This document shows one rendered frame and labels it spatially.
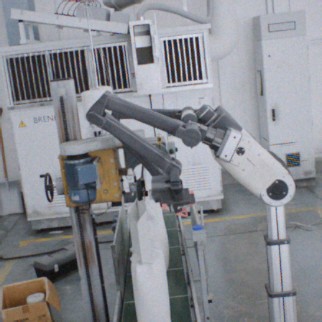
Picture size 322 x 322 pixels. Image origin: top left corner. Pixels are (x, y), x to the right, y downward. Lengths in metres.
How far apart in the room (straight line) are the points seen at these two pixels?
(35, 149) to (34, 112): 0.41
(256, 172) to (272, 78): 4.36
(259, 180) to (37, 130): 3.90
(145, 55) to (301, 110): 2.17
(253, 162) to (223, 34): 3.93
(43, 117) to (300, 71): 3.09
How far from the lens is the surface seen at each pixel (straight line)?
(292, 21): 6.60
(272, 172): 2.29
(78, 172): 2.76
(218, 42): 6.02
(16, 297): 4.32
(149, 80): 5.17
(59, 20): 5.40
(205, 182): 5.86
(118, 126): 2.05
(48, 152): 5.87
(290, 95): 6.61
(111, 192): 3.06
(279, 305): 2.59
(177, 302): 3.24
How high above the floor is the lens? 1.83
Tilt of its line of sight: 11 degrees down
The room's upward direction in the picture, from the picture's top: 7 degrees counter-clockwise
